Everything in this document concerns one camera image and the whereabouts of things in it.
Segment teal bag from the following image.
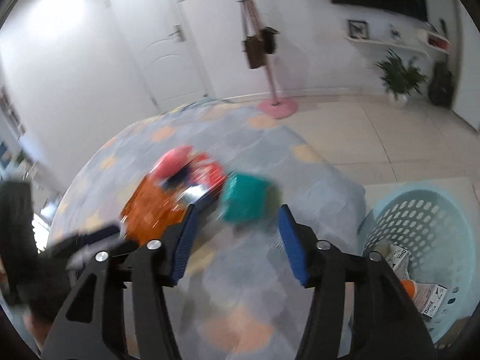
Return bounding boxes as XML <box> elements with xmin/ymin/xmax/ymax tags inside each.
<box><xmin>220</xmin><ymin>172</ymin><xmax>279</xmax><ymax>224</ymax></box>

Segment green potted plant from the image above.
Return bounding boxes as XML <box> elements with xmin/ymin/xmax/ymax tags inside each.
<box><xmin>375</xmin><ymin>49</ymin><xmax>429</xmax><ymax>104</ymax></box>

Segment red round packet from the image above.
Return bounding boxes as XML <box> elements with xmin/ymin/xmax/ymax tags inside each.
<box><xmin>150</xmin><ymin>145</ymin><xmax>226</xmax><ymax>200</ymax></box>

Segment white medicine box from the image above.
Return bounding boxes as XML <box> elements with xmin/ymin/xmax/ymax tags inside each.
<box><xmin>412</xmin><ymin>283</ymin><xmax>448</xmax><ymax>318</ymax></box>

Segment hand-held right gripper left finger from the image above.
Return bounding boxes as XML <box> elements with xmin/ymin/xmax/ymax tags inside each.
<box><xmin>42</xmin><ymin>203</ymin><xmax>202</xmax><ymax>360</ymax></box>

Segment light blue plastic basket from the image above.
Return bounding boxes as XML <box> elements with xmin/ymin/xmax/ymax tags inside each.
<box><xmin>362</xmin><ymin>189</ymin><xmax>474</xmax><ymax>346</ymax></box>

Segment red plastic bag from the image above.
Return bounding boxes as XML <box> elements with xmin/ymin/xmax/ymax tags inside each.
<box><xmin>122</xmin><ymin>178</ymin><xmax>193</xmax><ymax>245</ymax></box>

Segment white door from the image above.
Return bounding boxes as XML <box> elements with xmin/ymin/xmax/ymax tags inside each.
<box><xmin>100</xmin><ymin>0</ymin><xmax>213</xmax><ymax>112</ymax></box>

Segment pink coat rack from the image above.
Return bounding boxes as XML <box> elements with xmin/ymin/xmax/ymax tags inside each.
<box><xmin>235</xmin><ymin>0</ymin><xmax>298</xmax><ymax>119</ymax></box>

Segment low white wall shelf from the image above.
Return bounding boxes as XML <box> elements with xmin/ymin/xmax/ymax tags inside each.
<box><xmin>345</xmin><ymin>35</ymin><xmax>432</xmax><ymax>58</ymax></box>

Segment framed butterfly picture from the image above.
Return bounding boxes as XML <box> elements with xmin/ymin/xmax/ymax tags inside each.
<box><xmin>347</xmin><ymin>19</ymin><xmax>370</xmax><ymax>40</ymax></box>

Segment black acoustic guitar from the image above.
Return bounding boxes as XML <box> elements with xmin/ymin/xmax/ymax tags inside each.
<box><xmin>427</xmin><ymin>19</ymin><xmax>455</xmax><ymax>108</ymax></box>

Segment white blue milk carton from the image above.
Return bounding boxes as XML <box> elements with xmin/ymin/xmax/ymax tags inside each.
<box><xmin>387</xmin><ymin>243</ymin><xmax>410</xmax><ymax>271</ymax></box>

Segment black shoulder bag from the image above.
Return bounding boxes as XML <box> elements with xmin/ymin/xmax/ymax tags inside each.
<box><xmin>262</xmin><ymin>26</ymin><xmax>279</xmax><ymax>56</ymax></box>

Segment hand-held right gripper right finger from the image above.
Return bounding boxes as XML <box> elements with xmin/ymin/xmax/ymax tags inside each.
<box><xmin>278</xmin><ymin>203</ymin><xmax>438</xmax><ymax>360</ymax></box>

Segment brown tote bag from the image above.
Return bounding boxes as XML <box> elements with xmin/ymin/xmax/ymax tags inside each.
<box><xmin>242</xmin><ymin>0</ymin><xmax>268</xmax><ymax>70</ymax></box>

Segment white red box shelf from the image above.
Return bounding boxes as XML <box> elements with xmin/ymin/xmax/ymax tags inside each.
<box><xmin>425</xmin><ymin>30</ymin><xmax>451</xmax><ymax>52</ymax></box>

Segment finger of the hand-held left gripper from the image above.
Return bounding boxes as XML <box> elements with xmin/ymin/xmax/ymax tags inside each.
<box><xmin>48</xmin><ymin>224</ymin><xmax>121</xmax><ymax>260</ymax></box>

